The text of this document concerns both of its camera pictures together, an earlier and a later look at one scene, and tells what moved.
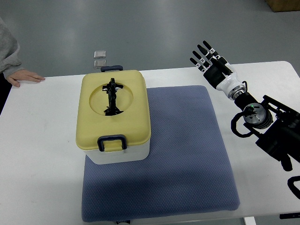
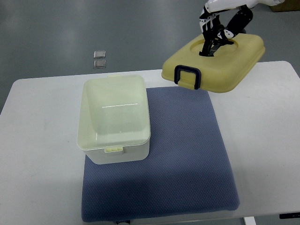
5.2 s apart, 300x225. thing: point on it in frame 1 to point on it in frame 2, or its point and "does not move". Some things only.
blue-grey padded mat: [188, 170] does not move
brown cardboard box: [283, 5] does not move
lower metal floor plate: [99, 63] does not move
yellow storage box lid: [133, 122] to [185, 67]
